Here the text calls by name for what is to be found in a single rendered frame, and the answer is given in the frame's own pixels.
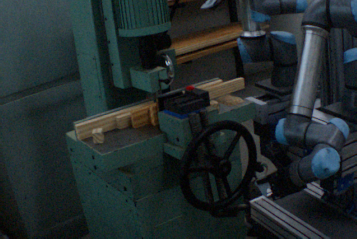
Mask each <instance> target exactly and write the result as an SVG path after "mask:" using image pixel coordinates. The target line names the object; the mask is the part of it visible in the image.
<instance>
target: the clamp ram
mask: <svg viewBox="0 0 357 239"><path fill-rule="evenodd" d="M181 95H183V91H177V92H173V94H169V95H165V96H161V97H159V98H157V103H158V104H159V112H162V111H164V102H163V101H164V100H166V99H167V98H169V99H171V98H175V97H177V96H181Z"/></svg>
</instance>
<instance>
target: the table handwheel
mask: <svg viewBox="0 0 357 239"><path fill-rule="evenodd" d="M221 130H232V131H236V132H237V133H236V135H235V137H234V139H233V141H232V143H231V144H230V145H229V147H228V149H227V151H226V153H225V154H224V156H223V157H221V156H215V157H214V158H213V157H211V156H210V157H209V156H208V155H206V154H205V165H204V166H197V167H196V168H190V163H191V161H194V162H196V163H198V158H197V155H195V152H196V150H197V148H198V147H199V146H200V145H201V143H202V142H203V141H204V140H205V139H206V138H208V137H209V136H210V135H211V134H213V133H215V132H217V131H221ZM241 136H242V138H243V139H244V140H245V142H246V144H247V150H248V165H247V170H246V173H245V175H244V177H243V179H242V181H241V183H240V185H239V186H238V187H237V188H236V189H235V191H234V192H233V193H232V191H231V189H230V186H229V183H228V180H227V176H228V175H229V174H230V173H231V169H232V165H231V161H230V160H228V159H229V157H230V155H231V153H232V151H233V149H234V148H235V146H236V144H237V143H238V141H239V139H240V137H241ZM257 158H258V155H257V149H256V143H255V141H254V138H253V136H252V134H251V133H250V132H249V130H248V129H247V128H246V127H245V126H244V125H242V124H240V123H238V122H235V121H232V120H221V121H218V122H214V123H211V124H209V125H207V126H206V127H205V128H203V129H202V130H201V131H199V132H198V133H197V134H196V136H195V137H194V138H193V139H192V140H191V141H190V142H189V144H188V146H187V148H186V150H185V152H184V156H182V160H181V162H180V169H179V182H180V189H181V191H182V194H183V196H184V197H185V199H186V200H187V201H188V202H189V204H190V205H192V206H193V207H195V208H196V209H198V210H203V211H208V212H212V211H218V210H222V209H224V208H226V207H228V206H230V205H232V204H233V203H234V202H235V201H236V200H237V199H238V198H239V197H241V195H242V194H243V193H244V192H245V191H246V189H247V188H248V186H249V184H250V182H251V180H252V178H253V176H254V172H255V171H254V170H253V169H252V168H250V167H249V163H255V164H256V159H257ZM206 171H209V172H210V174H212V175H214V176H217V177H219V178H221V179H222V182H223V184H224V187H225V190H226V192H227V195H228V197H227V198H224V199H223V200H220V201H218V202H214V203H208V202H206V203H205V202H202V201H200V200H199V199H198V198H196V197H195V195H194V194H193V192H192V190H191V188H190V184H189V173H197V172H206Z"/></svg>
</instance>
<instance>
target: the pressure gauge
mask: <svg viewBox="0 0 357 239"><path fill-rule="evenodd" d="M256 164H260V165H262V166H263V167H264V172H262V173H258V172H257V171H255V172H254V176H253V177H255V181H256V180H257V179H259V178H262V177H265V176H266V175H267V172H268V166H267V165H266V163H262V162H261V161H259V162H256Z"/></svg>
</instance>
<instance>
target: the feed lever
mask: <svg viewBox="0 0 357 239"><path fill-rule="evenodd" d="M179 1H180V0H175V3H174V5H173V9H171V12H170V22H171V20H172V18H173V17H174V14H175V11H176V9H177V6H178V3H179ZM167 33H168V30H167V31H165V32H164V33H162V34H158V35H155V36H153V37H154V41H155V44H156V47H157V51H160V50H165V49H168V48H170V47H171V38H170V36H169V35H168V34H167Z"/></svg>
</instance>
